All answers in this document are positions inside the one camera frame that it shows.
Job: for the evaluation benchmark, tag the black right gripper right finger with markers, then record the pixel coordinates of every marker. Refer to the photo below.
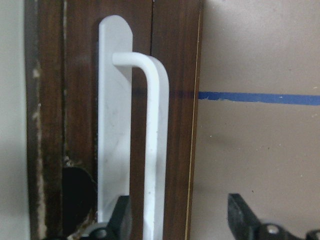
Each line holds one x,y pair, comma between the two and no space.
242,221

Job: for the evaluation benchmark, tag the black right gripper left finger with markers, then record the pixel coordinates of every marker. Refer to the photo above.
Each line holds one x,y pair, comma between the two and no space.
120,225

